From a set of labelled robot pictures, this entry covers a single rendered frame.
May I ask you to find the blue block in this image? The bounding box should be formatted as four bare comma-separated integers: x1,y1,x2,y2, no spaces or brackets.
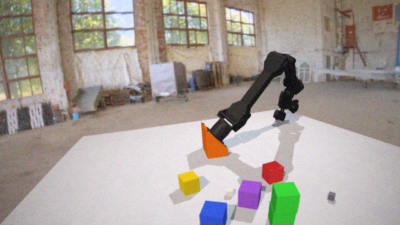
199,201,228,225

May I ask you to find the yellow cube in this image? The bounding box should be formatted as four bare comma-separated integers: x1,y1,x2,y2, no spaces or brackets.
177,171,201,196

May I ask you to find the purple cube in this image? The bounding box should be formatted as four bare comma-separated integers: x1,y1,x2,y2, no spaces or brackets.
237,180,262,210

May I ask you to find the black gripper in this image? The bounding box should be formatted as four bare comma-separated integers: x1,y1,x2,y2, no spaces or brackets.
273,91,291,121

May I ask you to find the green block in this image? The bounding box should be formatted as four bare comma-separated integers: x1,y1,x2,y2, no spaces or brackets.
271,182,300,214
268,201,296,225

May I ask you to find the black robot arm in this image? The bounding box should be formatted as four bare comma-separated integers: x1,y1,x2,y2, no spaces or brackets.
207,51,304,143

